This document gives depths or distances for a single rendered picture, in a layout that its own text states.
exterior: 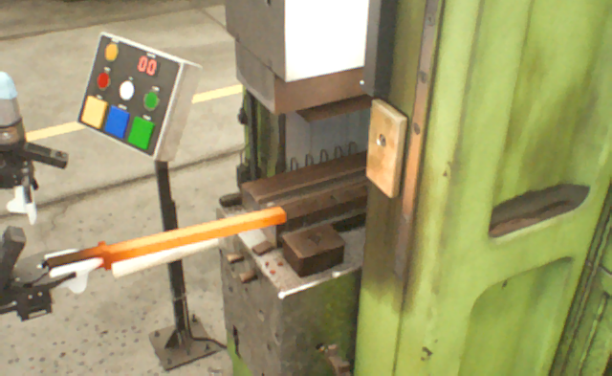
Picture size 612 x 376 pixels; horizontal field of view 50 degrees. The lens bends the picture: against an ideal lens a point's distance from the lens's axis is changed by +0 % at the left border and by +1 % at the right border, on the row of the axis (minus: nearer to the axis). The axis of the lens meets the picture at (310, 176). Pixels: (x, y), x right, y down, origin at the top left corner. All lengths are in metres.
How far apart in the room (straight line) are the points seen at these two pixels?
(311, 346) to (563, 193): 0.67
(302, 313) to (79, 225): 1.93
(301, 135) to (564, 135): 0.70
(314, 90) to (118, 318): 1.63
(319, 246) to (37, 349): 1.52
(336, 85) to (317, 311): 0.52
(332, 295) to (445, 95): 0.61
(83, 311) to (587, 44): 2.16
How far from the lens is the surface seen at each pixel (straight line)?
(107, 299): 2.85
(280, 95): 1.34
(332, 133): 1.81
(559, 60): 1.26
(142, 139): 1.85
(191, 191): 3.39
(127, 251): 1.25
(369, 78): 1.20
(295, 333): 1.54
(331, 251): 1.47
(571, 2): 1.23
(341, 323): 1.61
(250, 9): 1.37
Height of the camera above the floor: 1.91
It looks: 33 degrees down
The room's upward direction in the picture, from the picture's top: 1 degrees clockwise
